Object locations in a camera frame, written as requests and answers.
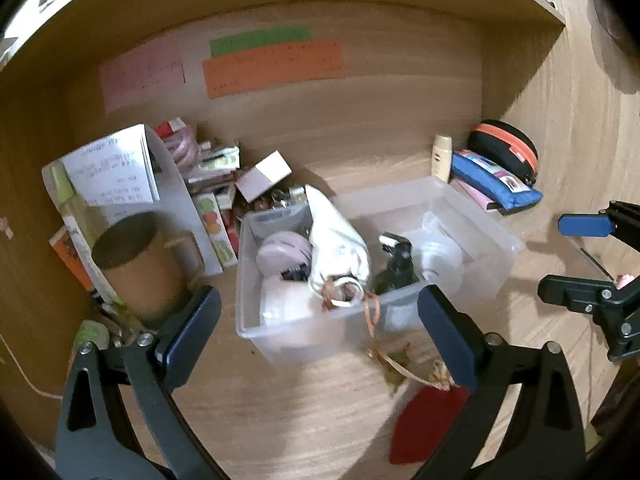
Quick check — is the red velvet pouch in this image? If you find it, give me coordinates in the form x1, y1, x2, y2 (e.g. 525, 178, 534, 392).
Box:
388, 386, 470, 465

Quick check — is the green wooden gourd charm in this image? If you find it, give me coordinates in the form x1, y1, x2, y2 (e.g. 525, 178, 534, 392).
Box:
367, 341, 411, 394

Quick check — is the dark green spray bottle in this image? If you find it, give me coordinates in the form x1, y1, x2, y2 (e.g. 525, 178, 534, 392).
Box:
373, 232, 419, 296

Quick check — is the white cloth drawstring bag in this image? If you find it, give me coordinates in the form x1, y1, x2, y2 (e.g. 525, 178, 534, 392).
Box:
305, 185, 371, 294

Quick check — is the pink round compact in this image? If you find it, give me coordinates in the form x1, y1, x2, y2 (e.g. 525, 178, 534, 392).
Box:
256, 231, 312, 278

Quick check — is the person's right hand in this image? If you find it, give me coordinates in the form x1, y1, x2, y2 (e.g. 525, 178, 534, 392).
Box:
615, 274, 636, 289

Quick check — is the blue patchwork pouch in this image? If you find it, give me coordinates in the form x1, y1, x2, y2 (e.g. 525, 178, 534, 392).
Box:
451, 150, 544, 212

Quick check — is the black orange round case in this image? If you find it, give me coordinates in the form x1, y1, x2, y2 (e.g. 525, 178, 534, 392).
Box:
466, 119, 540, 186

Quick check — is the brown mug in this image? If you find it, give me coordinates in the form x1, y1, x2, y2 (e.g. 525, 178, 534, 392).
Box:
91, 211, 205, 327

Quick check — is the cream lotion bottle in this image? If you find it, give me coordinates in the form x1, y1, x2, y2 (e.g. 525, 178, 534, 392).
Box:
431, 136, 452, 183

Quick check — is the white bookend stand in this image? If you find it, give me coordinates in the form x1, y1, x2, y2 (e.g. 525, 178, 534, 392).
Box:
144, 126, 224, 278

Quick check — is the fruit pattern box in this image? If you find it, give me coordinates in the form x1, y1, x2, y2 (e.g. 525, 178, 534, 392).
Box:
193, 192, 238, 268

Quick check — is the clear plastic storage bin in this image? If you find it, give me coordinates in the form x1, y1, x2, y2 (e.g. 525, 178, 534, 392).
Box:
235, 177, 524, 364

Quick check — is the white paper receipt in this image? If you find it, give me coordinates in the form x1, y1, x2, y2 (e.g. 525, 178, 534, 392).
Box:
62, 125, 160, 207

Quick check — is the stack of books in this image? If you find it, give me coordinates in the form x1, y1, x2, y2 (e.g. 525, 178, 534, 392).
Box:
182, 145, 241, 210

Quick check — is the bowl of beads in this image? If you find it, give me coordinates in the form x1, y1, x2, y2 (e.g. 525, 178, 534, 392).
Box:
248, 185, 307, 211

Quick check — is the small pink white box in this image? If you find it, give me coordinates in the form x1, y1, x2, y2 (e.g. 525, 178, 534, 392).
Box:
235, 151, 292, 203

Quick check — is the pink sticky note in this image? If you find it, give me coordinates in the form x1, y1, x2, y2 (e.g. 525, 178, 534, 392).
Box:
100, 36, 186, 113

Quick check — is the orange paper note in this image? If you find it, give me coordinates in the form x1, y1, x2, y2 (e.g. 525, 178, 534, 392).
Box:
202, 40, 347, 99

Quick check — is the green paper note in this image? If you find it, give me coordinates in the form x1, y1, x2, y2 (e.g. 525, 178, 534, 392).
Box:
209, 25, 311, 58

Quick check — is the pink coiled cable pack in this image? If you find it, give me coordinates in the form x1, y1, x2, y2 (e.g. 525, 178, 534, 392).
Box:
163, 126, 200, 170

